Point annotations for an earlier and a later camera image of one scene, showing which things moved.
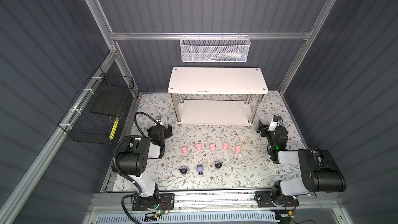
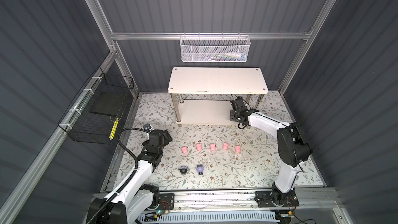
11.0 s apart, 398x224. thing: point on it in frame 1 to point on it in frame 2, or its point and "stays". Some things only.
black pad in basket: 109,103 stays
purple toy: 200,168 stays
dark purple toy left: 183,170 stays
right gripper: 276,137 to 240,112
